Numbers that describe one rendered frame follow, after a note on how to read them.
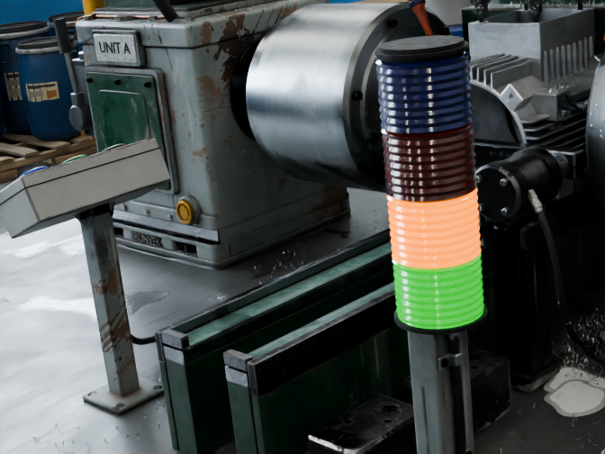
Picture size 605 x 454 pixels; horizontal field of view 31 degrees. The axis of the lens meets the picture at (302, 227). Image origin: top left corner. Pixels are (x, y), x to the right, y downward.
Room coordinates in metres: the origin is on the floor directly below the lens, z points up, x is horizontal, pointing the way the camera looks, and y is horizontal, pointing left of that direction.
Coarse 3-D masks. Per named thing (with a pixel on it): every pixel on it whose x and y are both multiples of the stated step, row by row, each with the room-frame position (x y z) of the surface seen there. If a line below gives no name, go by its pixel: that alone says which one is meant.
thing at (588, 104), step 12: (600, 60) 1.09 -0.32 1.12; (600, 72) 1.08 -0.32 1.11; (600, 84) 1.07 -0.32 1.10; (600, 96) 1.07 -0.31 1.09; (564, 108) 1.17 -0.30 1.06; (576, 108) 1.16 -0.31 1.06; (588, 108) 1.08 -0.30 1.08; (600, 108) 1.06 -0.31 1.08; (588, 120) 1.07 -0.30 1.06; (600, 120) 1.06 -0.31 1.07; (588, 132) 1.07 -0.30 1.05; (600, 132) 1.06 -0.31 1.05; (588, 144) 1.07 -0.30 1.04; (600, 144) 1.06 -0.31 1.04; (588, 156) 1.07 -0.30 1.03; (600, 156) 1.06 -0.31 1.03; (588, 168) 1.08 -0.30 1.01; (600, 168) 1.06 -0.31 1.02; (600, 180) 1.06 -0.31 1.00; (600, 192) 1.07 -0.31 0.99; (600, 204) 1.08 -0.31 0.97
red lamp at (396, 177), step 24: (384, 144) 0.68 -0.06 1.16; (408, 144) 0.66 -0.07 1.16; (432, 144) 0.66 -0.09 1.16; (456, 144) 0.66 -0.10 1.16; (384, 168) 0.69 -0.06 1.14; (408, 168) 0.66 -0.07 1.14; (432, 168) 0.66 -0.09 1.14; (456, 168) 0.66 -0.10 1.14; (408, 192) 0.66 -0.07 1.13; (432, 192) 0.66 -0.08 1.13; (456, 192) 0.66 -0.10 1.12
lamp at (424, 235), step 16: (400, 208) 0.67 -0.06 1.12; (416, 208) 0.66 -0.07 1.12; (432, 208) 0.66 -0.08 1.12; (448, 208) 0.66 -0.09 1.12; (464, 208) 0.66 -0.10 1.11; (400, 224) 0.67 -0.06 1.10; (416, 224) 0.66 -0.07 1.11; (432, 224) 0.66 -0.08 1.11; (448, 224) 0.66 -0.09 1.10; (464, 224) 0.66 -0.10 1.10; (400, 240) 0.67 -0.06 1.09; (416, 240) 0.66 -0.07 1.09; (432, 240) 0.66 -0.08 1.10; (448, 240) 0.66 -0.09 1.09; (464, 240) 0.66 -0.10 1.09; (400, 256) 0.67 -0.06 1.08; (416, 256) 0.66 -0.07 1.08; (432, 256) 0.66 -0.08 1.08; (448, 256) 0.66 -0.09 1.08; (464, 256) 0.66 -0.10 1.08
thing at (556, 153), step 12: (480, 144) 1.16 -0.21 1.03; (492, 144) 1.15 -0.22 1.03; (504, 144) 1.15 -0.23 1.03; (516, 144) 1.14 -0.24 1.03; (528, 144) 1.13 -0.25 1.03; (480, 156) 1.16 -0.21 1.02; (492, 156) 1.15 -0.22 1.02; (504, 156) 1.14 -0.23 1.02; (564, 156) 1.09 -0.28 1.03; (576, 156) 1.08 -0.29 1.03; (576, 168) 1.08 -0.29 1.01
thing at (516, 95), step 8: (600, 56) 1.29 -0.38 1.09; (592, 64) 1.29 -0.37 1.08; (512, 88) 1.16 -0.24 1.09; (520, 88) 1.17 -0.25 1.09; (504, 96) 1.17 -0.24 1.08; (512, 96) 1.17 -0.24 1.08; (520, 96) 1.16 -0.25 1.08; (528, 96) 1.16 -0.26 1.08; (512, 104) 1.16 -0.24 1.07; (520, 104) 1.16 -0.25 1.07; (528, 208) 1.16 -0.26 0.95
